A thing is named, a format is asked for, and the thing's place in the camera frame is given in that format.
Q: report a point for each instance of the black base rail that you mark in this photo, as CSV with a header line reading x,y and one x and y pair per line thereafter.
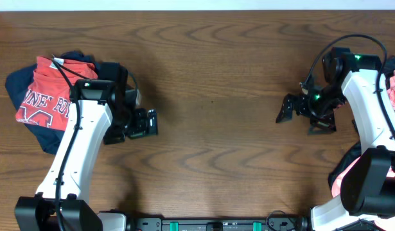
x,y
275,222

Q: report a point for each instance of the folded navy blue garment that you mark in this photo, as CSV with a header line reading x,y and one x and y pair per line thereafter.
x,y
40,96

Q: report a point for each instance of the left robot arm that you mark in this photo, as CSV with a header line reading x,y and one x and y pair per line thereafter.
x,y
103,111

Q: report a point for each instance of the black patterned garment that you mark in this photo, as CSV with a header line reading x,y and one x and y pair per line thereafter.
x,y
388,70

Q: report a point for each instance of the red orange t-shirt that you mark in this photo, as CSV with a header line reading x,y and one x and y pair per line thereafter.
x,y
73,70

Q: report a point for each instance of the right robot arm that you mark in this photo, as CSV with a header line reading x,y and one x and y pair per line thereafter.
x,y
365,196

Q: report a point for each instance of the light pink garment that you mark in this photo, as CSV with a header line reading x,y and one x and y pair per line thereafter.
x,y
351,157

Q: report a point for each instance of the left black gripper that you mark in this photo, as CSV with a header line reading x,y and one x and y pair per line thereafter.
x,y
140,128

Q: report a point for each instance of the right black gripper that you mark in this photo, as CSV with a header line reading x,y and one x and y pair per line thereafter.
x,y
300,99

